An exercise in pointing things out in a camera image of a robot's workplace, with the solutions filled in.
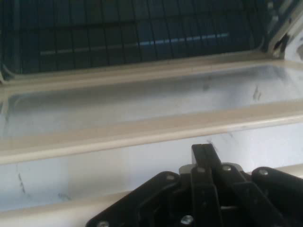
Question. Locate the white toaster oven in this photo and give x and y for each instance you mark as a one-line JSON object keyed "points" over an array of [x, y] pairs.
{"points": [[293, 28]]}

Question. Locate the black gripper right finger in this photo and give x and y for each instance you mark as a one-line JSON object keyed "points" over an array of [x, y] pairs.
{"points": [[246, 196]]}

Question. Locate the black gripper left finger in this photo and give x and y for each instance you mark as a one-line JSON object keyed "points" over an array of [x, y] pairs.
{"points": [[203, 189]]}

